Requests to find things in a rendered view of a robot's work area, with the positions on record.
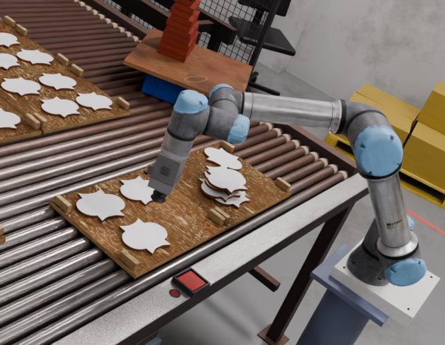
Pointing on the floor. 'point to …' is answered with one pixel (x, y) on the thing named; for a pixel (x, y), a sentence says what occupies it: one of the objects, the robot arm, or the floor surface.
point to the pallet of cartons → (417, 138)
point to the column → (338, 309)
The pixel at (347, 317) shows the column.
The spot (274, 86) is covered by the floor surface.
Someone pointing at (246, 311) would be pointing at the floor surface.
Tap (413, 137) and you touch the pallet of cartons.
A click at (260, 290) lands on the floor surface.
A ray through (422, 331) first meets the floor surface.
